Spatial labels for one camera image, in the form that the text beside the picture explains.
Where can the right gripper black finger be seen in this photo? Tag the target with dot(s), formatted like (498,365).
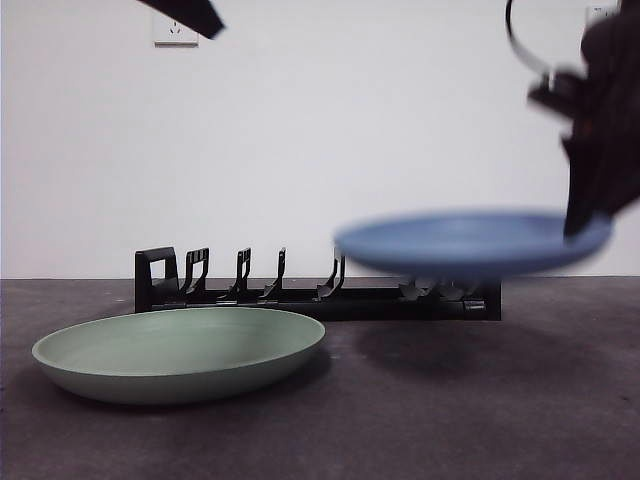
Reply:
(582,190)
(620,190)

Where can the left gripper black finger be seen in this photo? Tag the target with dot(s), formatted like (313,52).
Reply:
(195,17)

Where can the blue round plate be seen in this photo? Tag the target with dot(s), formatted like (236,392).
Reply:
(450,245)

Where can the green round plate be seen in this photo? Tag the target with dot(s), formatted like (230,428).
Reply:
(175,360)

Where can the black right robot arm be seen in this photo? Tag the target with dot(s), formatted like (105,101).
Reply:
(615,75)

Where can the black plastic plate rack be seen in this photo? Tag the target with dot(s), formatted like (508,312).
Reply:
(350,307)

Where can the white wall socket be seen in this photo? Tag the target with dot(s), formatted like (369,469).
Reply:
(597,14)
(167,35)

